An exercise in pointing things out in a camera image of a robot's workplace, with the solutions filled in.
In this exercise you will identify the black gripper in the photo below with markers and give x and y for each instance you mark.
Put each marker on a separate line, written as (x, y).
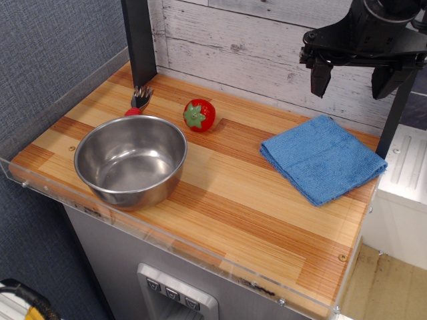
(372, 34)

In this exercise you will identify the blue towel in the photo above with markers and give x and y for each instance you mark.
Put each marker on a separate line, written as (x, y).
(322, 160)

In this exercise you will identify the red toy strawberry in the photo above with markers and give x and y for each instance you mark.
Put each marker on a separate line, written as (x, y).
(199, 115)

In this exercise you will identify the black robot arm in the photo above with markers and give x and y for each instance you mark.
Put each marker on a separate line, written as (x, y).
(372, 34)

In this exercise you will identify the white toy sink unit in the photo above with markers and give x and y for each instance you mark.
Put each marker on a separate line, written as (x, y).
(396, 220)

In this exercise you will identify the stainless steel bowl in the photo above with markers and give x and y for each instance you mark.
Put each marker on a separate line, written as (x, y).
(132, 162)

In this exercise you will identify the silver dispenser button panel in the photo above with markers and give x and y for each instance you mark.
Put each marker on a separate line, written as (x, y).
(175, 295)

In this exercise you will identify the grey toy fridge cabinet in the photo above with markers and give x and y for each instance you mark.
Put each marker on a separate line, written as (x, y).
(115, 257)

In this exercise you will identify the clear acrylic table guard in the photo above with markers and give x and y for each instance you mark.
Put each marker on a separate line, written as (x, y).
(232, 212)

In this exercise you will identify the black and yellow object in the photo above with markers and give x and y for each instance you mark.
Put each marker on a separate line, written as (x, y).
(19, 301)

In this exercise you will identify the black right frame post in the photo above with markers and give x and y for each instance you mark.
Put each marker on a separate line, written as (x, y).
(408, 108)

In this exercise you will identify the black frame post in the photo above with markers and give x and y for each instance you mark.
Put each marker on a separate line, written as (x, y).
(139, 40)
(408, 108)

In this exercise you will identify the red-handled metal spork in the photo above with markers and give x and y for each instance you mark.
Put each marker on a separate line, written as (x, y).
(139, 101)

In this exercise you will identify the black left frame post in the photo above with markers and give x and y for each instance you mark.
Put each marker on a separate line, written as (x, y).
(139, 40)

